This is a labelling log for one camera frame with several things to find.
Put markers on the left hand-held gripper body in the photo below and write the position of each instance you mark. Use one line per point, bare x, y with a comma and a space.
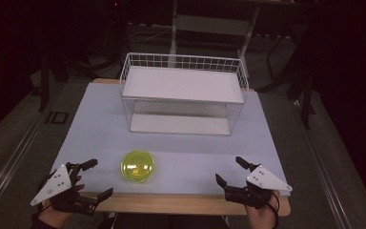
54, 183

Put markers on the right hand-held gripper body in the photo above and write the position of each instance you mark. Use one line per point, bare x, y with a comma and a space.
267, 181

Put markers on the yellow-green translucent bowl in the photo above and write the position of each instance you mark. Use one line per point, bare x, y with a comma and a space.
137, 166

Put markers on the person's left hand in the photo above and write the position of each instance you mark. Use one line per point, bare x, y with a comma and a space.
54, 216

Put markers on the person's right hand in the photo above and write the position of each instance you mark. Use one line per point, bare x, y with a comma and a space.
262, 218

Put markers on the pale table mat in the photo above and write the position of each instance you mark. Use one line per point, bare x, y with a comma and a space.
101, 143

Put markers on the black metal stand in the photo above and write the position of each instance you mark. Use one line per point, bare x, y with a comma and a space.
305, 95
44, 79

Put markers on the metal floor rail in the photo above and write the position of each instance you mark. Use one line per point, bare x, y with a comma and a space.
324, 165
16, 156

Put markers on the white metal frame stand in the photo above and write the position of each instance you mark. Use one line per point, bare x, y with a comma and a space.
213, 25

